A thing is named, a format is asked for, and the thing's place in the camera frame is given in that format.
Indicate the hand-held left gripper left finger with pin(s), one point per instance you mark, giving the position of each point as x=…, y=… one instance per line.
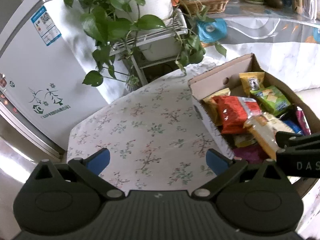
x=98, y=160

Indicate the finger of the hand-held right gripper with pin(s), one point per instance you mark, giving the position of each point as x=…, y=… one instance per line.
x=285, y=138

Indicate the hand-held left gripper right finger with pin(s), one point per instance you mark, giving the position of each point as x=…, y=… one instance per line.
x=217, y=162

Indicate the blue foil snack packet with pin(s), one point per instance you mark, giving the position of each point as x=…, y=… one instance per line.
x=292, y=126

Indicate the pale yellow snack packet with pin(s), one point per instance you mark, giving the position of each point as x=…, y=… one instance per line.
x=265, y=132

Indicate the pink snack packet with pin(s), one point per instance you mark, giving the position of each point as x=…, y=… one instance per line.
x=303, y=121

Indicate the purple snack packet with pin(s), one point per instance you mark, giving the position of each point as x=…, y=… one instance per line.
x=250, y=155

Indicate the yellow green snack packet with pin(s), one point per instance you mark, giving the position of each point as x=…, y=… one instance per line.
x=245, y=140

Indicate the red snack packet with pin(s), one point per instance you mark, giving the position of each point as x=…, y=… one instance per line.
x=232, y=115

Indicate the orange yellow snack packet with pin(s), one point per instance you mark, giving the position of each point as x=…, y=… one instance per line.
x=212, y=105

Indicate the yellow snack packet dark label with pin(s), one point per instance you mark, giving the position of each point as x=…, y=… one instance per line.
x=250, y=82

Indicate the cardboard box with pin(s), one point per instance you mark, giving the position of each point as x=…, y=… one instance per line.
x=217, y=77

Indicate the table with marble-pattern cover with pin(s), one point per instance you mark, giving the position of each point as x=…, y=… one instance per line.
x=287, y=45

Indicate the white freezer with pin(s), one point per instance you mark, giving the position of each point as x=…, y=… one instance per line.
x=37, y=67

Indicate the white rectangular planter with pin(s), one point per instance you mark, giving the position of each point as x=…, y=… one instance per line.
x=160, y=48

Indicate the blue tape roll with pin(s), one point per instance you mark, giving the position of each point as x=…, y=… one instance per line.
x=212, y=30

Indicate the white metal plant stand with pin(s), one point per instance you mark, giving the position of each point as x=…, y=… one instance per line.
x=160, y=33

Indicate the green pothos plant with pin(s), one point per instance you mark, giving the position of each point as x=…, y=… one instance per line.
x=147, y=22

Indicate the wicker basket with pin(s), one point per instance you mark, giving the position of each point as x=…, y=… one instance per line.
x=207, y=5

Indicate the large white plant pot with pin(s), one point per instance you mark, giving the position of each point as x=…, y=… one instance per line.
x=155, y=0

